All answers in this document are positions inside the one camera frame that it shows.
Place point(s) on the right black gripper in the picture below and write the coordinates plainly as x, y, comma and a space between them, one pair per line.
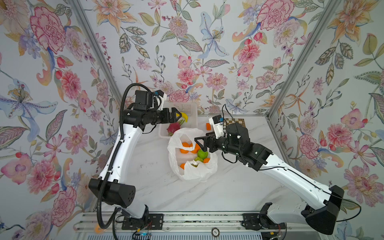
210, 143

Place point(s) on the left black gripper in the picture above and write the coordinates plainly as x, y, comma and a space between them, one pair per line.
167, 115

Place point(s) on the pink dragon fruit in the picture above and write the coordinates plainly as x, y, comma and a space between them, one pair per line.
174, 127

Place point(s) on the green pepper fruit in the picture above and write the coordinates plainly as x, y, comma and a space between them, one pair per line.
201, 156

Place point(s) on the white translucent plastic bag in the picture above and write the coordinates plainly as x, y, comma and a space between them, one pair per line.
183, 150

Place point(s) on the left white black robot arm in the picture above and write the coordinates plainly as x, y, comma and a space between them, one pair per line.
111, 186

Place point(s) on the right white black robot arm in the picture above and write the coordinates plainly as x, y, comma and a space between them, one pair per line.
317, 205

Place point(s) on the yellow banana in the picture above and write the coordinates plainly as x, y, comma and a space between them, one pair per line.
184, 118

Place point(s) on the orange toy brick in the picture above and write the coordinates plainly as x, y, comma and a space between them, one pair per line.
208, 126

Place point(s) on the white perforated plastic basket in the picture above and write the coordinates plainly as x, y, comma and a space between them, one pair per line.
190, 109

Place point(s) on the wooden chessboard box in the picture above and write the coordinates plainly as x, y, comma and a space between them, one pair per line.
228, 121

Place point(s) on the orange tape roll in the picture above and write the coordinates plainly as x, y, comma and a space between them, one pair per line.
98, 230

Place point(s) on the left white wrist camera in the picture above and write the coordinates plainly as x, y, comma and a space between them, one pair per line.
159, 99

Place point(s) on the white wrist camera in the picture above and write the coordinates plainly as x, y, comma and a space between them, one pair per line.
159, 99
217, 122

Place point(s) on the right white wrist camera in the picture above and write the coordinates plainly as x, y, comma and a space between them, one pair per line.
217, 122

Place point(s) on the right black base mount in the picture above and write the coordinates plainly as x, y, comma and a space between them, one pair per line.
260, 221

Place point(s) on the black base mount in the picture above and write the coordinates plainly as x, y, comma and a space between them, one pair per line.
260, 221
151, 221

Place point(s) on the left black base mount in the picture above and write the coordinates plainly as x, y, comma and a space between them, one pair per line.
151, 221

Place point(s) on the left aluminium corner post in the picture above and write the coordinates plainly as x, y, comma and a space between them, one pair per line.
97, 49

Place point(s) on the aluminium corner post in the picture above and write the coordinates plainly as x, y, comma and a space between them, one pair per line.
97, 49
320, 26

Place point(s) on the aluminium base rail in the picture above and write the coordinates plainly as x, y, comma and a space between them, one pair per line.
194, 226

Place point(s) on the right aluminium corner post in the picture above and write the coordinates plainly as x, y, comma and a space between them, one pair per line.
320, 26

